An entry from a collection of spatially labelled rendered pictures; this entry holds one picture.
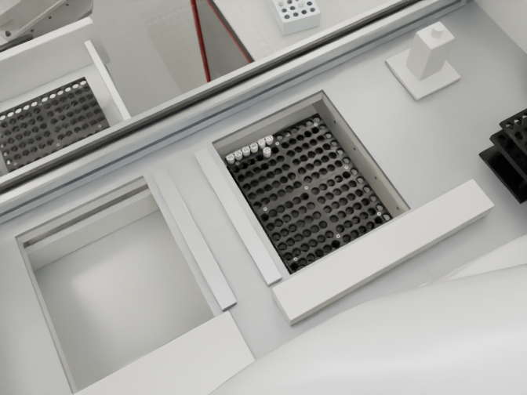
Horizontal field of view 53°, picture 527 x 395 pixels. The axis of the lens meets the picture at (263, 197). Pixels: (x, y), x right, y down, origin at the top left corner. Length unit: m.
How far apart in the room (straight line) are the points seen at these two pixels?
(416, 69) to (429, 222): 0.26
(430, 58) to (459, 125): 0.11
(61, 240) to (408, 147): 0.55
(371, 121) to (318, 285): 0.29
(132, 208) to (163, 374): 0.29
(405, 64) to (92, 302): 0.63
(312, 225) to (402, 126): 0.21
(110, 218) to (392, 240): 0.43
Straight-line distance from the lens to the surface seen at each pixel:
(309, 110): 0.97
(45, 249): 0.88
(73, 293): 0.90
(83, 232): 0.87
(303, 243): 0.79
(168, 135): 0.81
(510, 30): 1.00
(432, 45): 0.84
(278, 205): 0.81
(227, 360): 0.69
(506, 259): 0.38
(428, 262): 0.76
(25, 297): 0.79
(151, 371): 0.70
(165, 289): 0.86
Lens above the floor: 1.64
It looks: 65 degrees down
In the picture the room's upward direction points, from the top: 4 degrees counter-clockwise
